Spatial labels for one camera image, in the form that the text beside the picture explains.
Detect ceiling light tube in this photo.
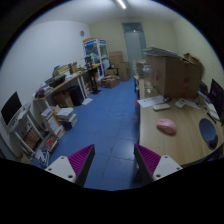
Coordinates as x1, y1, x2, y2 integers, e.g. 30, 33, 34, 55
116, 0, 127, 9

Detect white paper sheet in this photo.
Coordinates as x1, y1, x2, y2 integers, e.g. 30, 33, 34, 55
138, 95, 163, 108

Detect stack of books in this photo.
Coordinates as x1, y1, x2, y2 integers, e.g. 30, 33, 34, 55
56, 108, 77, 130

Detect black monitor on right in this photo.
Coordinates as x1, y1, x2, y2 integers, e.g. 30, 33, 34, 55
209, 80, 224, 124

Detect black monitor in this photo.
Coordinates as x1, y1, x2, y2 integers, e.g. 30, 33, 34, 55
1, 93, 22, 125
209, 80, 224, 124

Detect white calculator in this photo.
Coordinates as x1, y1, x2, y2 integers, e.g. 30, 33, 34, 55
175, 98, 186, 109

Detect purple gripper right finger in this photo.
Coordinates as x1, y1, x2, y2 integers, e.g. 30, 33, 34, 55
134, 144, 182, 185

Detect white shelf rack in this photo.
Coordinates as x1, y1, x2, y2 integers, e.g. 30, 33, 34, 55
7, 103, 43, 156

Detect clear plastic jar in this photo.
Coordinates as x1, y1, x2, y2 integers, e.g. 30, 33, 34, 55
143, 65, 153, 93

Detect pink computer mouse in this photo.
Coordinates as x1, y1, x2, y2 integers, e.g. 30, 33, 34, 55
156, 118, 177, 135

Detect large cardboard box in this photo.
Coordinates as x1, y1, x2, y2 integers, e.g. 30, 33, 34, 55
146, 55, 201, 98

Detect black monitor on left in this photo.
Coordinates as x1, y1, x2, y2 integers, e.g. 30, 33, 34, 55
1, 93, 22, 125

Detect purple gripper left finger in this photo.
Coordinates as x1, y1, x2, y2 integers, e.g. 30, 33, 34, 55
46, 144, 95, 187

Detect dark blue mouse pad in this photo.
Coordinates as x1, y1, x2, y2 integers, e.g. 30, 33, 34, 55
199, 118, 218, 150

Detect stacked cardboard boxes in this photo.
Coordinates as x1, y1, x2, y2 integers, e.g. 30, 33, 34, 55
109, 51, 131, 81

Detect grey door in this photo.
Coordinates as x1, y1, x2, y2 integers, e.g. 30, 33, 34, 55
121, 22, 147, 69

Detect glass display cabinet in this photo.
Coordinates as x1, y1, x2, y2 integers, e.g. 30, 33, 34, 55
83, 38, 110, 77

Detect open cardboard box on floor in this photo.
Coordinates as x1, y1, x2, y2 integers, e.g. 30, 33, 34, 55
101, 76, 120, 89

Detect wooden side desk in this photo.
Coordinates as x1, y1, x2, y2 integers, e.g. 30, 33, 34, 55
34, 66, 98, 112

